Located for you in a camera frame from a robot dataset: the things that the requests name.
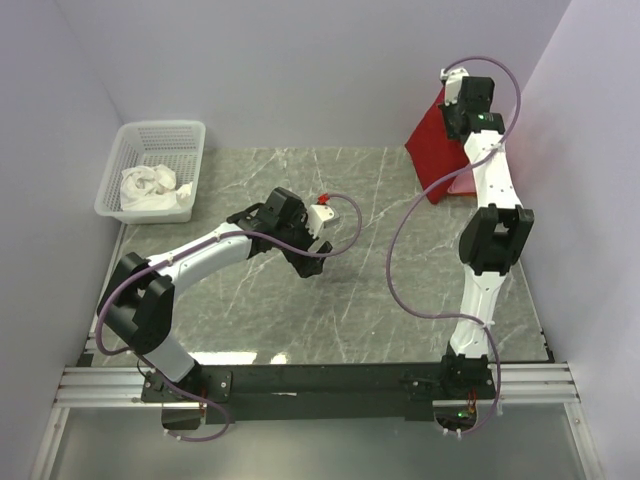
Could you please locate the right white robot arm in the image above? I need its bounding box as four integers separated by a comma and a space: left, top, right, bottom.
438, 68, 534, 399

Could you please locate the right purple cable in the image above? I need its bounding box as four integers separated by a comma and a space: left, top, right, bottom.
385, 54, 524, 437

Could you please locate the pink folded t shirt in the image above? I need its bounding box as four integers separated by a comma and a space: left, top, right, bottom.
447, 171, 476, 196

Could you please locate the white crumpled t shirt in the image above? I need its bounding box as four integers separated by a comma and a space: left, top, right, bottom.
120, 164, 193, 211

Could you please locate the white plastic basket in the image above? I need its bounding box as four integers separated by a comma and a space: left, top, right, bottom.
94, 120, 206, 224

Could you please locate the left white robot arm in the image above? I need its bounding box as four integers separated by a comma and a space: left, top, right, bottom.
97, 187, 338, 402

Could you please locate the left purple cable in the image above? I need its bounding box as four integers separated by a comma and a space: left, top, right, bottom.
94, 192, 363, 442

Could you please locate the aluminium frame rail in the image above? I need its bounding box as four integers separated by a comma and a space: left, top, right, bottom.
31, 351, 605, 479

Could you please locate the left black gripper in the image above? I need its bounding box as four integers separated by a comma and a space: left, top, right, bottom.
275, 207, 332, 278

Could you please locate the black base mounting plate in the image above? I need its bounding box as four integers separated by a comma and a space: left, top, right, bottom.
141, 360, 500, 421

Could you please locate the purple cable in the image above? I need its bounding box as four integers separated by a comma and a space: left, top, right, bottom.
94, 192, 363, 442
385, 54, 524, 437

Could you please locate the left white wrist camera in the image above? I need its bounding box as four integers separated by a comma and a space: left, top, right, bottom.
306, 193, 341, 239

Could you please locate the red t shirt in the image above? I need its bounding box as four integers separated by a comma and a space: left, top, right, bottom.
405, 88, 469, 204

